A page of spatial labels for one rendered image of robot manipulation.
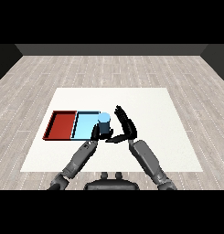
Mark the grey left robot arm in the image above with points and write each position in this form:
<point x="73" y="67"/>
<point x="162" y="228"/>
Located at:
<point x="76" y="163"/>

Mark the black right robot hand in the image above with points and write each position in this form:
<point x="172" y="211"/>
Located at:
<point x="125" y="125"/>

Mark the small blue can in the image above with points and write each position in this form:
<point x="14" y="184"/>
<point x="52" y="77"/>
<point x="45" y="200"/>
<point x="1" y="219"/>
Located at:
<point x="104" y="123"/>

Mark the red shallow open box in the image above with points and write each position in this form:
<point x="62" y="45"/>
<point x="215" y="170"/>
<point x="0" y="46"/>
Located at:
<point x="61" y="125"/>

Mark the light blue shallow open box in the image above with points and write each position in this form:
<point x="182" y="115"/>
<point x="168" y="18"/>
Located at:
<point x="84" y="125"/>

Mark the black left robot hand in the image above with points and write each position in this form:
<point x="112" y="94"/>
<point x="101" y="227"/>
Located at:
<point x="95" y="133"/>

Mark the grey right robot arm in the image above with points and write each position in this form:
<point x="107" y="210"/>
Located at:
<point x="151" y="164"/>

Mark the dark grey robot body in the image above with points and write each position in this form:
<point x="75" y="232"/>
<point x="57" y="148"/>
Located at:
<point x="111" y="184"/>

